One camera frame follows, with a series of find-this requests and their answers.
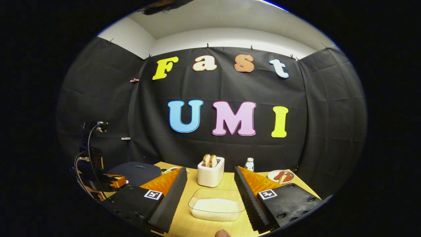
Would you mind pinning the white milk bottle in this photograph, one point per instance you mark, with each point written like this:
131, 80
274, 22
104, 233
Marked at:
249, 164

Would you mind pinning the red meat slice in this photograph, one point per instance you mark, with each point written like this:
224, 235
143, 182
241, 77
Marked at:
279, 175
288, 177

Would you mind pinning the dark lidded rice cooker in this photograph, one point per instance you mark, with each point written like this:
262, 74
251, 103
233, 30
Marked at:
141, 171

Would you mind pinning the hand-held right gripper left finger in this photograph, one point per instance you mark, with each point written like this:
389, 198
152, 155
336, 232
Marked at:
172, 200

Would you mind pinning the white toaster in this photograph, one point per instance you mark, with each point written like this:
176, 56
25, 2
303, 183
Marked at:
210, 176

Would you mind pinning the white divided grain dish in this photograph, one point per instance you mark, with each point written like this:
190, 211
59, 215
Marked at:
171, 170

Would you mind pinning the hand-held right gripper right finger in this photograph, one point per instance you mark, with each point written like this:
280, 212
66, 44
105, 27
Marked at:
248, 200

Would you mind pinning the white rice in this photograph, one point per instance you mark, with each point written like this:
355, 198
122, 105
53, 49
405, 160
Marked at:
215, 207

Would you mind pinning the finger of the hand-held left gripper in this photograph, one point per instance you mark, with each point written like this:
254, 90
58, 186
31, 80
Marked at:
118, 181

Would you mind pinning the clear plastic rice container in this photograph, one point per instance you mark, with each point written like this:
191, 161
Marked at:
197, 204

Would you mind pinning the white plate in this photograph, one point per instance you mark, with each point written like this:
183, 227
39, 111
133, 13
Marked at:
271, 177

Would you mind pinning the black backdrop cloth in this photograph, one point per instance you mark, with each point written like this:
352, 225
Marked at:
329, 115

